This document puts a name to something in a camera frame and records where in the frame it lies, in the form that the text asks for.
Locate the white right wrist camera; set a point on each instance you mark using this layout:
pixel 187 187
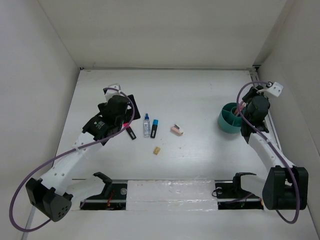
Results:
pixel 273 89

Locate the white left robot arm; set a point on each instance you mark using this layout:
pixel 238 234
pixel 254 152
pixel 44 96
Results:
pixel 49 193

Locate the aluminium rail at right edge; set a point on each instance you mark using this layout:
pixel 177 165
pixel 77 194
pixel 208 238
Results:
pixel 253 71

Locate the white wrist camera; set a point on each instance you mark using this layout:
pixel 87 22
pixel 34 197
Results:
pixel 112 90
pixel 273 89

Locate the teal round divided organizer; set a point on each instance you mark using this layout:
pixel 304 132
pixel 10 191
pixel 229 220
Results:
pixel 228 121

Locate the tan rectangular eraser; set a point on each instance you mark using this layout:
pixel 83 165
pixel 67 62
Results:
pixel 156 150

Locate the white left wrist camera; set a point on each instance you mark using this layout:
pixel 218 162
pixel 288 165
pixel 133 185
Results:
pixel 112 90

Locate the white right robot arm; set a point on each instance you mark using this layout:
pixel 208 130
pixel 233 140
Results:
pixel 286 185

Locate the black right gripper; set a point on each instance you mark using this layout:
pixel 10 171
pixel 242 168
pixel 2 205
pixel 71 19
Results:
pixel 253 92

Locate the pink and black highlighter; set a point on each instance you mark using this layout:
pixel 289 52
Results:
pixel 130 131

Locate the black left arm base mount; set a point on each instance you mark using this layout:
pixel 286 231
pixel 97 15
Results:
pixel 112 197

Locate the clear spray bottle blue cap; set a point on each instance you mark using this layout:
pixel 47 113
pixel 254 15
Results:
pixel 146 126

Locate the blue and black highlighter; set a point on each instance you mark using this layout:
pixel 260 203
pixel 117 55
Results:
pixel 154 128

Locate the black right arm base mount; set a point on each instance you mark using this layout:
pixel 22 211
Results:
pixel 231 196

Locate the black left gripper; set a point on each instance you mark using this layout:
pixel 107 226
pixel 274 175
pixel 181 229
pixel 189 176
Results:
pixel 128 113

